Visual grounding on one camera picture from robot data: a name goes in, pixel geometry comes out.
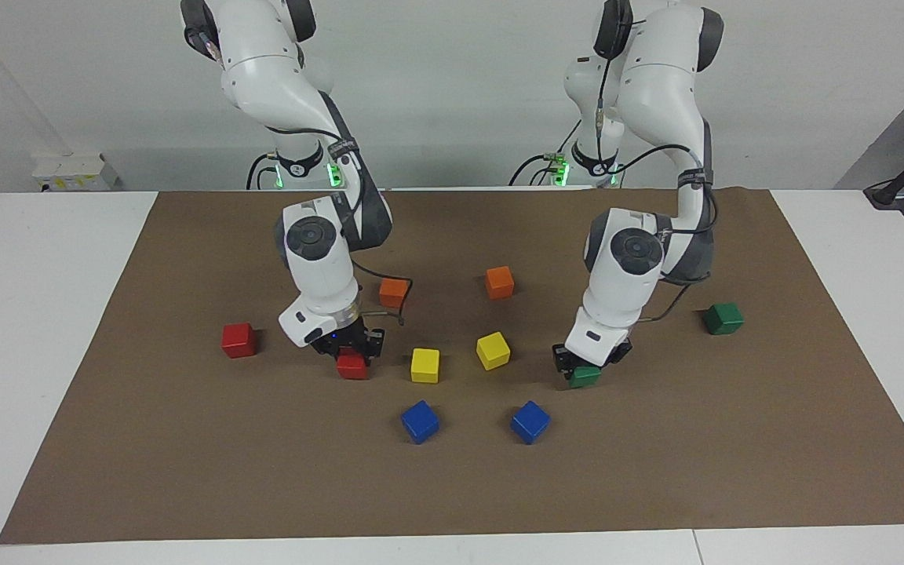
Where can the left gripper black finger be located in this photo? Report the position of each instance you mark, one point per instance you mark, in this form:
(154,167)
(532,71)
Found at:
(621,351)
(563,357)

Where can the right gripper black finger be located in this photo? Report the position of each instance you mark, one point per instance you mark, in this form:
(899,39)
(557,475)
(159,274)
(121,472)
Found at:
(326,348)
(376,347)

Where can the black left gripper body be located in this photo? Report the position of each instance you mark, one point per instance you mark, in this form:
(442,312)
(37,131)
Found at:
(603,361)

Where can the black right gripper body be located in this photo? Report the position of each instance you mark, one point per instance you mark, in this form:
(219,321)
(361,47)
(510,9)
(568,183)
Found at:
(351,339)

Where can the green wooden cube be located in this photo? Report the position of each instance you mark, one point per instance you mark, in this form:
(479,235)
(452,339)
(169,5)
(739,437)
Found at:
(584,378)
(724,318)

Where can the red wooden cube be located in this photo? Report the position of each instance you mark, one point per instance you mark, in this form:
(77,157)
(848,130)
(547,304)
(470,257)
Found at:
(352,367)
(238,340)

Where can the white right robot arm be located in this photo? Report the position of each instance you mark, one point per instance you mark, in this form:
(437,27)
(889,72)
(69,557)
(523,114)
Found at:
(318,267)

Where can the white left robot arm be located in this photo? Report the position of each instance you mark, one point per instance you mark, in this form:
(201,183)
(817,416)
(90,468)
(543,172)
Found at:
(632,282)

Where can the yellow wooden cube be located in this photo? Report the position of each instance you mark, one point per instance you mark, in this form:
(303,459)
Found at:
(424,365)
(493,350)

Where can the orange wooden cube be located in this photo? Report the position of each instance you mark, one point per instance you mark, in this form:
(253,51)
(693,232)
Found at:
(499,282)
(391,294)

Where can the blue wooden cube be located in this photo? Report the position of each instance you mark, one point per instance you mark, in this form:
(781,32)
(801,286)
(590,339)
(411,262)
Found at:
(420,421)
(530,421)

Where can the brown table mat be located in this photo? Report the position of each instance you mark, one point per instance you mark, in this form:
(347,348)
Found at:
(185,471)

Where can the white power box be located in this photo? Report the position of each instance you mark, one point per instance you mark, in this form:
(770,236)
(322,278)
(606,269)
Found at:
(75,171)

